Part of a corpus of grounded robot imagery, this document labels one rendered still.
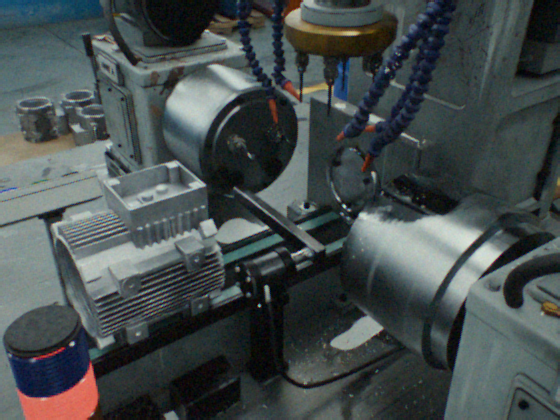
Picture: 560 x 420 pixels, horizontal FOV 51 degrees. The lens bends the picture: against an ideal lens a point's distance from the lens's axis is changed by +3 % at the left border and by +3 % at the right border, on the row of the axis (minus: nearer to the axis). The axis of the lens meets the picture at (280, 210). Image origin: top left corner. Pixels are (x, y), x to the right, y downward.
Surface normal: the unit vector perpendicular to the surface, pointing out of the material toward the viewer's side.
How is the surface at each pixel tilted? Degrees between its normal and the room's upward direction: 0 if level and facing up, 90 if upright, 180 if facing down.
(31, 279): 0
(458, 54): 90
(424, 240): 39
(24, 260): 0
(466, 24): 90
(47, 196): 57
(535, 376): 90
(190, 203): 90
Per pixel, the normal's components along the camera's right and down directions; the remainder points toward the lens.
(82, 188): 0.49, -0.10
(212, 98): -0.43, -0.56
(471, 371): -0.81, 0.30
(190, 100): -0.59, -0.36
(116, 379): 0.58, 0.43
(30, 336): 0.00, -0.85
